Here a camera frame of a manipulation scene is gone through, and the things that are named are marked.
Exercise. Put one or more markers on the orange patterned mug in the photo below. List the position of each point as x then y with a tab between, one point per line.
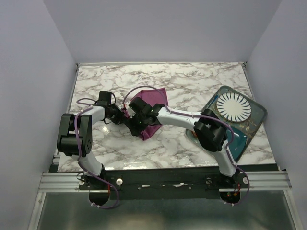
194	134

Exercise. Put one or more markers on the aluminium frame rail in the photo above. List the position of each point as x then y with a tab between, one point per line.
68	182

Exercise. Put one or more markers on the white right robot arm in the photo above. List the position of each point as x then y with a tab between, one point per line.
213	134

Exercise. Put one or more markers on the purple cloth napkin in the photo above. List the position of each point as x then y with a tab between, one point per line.
152	97

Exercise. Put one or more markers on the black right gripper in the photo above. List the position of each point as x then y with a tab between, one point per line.
131	121

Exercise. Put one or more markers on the green floral serving tray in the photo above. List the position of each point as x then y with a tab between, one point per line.
248	127

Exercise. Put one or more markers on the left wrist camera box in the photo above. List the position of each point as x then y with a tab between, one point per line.
104	98

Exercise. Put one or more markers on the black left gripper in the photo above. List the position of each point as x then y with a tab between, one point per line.
120	118

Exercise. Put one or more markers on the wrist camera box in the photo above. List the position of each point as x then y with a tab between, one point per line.
104	98
138	105

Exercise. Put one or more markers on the teal square plate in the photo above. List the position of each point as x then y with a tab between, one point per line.
238	144

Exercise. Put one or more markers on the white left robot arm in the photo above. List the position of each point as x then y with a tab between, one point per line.
75	137

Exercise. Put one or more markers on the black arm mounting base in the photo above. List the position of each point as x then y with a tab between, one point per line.
169	183

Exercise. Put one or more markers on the white blue striped plate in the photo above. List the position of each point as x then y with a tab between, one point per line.
233	107

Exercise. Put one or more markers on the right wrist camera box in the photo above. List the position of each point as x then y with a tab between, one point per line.
138	105

